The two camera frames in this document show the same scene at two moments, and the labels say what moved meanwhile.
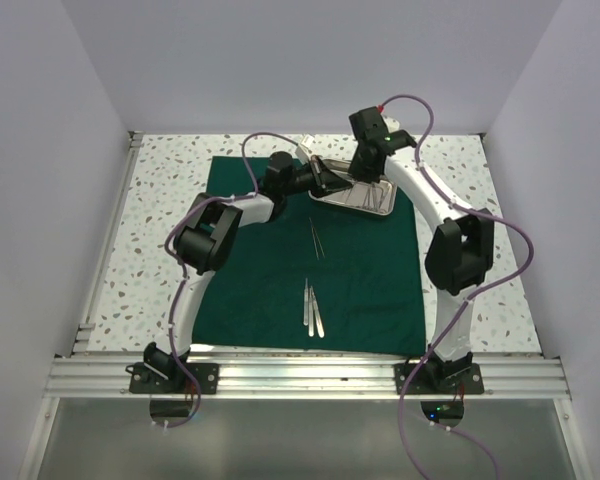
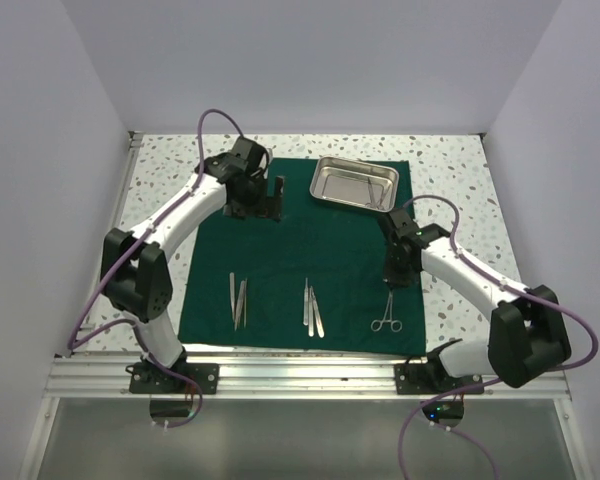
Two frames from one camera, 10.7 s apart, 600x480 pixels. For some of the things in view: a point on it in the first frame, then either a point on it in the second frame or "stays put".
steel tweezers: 318,321 stays put
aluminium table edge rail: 306,377 stays put
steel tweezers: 306,303 stays put
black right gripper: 357,172 → 394,279
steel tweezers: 311,330 stays put
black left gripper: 325,182 → 265,207
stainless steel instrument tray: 361,195 stays put
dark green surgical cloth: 318,277 stays put
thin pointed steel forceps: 316,240 → 242,303
